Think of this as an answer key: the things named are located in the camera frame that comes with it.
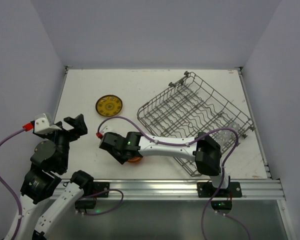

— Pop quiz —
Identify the orange bowl front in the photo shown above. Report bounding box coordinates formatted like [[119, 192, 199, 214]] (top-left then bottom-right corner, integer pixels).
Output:
[[127, 157, 142, 163]]

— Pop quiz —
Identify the yellow patterned plate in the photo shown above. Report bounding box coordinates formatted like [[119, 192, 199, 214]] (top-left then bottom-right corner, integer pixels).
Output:
[[95, 94, 123, 118]]

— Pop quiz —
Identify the grey wire dish rack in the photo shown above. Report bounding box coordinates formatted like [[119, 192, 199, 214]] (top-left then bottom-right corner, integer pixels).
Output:
[[136, 70, 263, 179]]

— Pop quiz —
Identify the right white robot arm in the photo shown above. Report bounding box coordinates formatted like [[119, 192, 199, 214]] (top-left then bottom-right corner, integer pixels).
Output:
[[96, 131, 230, 190]]

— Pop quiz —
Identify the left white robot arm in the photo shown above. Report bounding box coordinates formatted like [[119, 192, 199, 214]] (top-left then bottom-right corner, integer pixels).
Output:
[[5, 113, 93, 240]]

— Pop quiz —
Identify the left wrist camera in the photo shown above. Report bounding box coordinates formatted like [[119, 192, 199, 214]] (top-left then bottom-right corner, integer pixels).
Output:
[[33, 113, 61, 135]]

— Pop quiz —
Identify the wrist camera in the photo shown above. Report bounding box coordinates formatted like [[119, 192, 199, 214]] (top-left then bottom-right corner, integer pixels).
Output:
[[33, 113, 61, 135], [99, 125, 113, 135]]

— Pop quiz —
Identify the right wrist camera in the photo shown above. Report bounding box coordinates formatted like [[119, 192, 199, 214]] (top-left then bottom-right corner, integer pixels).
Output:
[[99, 125, 113, 135]]

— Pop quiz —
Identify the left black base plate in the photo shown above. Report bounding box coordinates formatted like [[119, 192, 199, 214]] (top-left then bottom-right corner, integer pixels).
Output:
[[88, 181, 110, 195]]

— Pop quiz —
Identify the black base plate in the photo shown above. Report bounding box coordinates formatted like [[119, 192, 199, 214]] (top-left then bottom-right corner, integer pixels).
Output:
[[196, 181, 243, 198], [88, 181, 110, 195]]

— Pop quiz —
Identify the aluminium mounting rail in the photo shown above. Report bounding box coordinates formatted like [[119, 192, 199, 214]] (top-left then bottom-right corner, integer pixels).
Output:
[[21, 177, 287, 201]]

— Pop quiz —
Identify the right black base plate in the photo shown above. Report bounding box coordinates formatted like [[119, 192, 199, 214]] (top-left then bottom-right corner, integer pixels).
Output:
[[196, 181, 243, 198]]

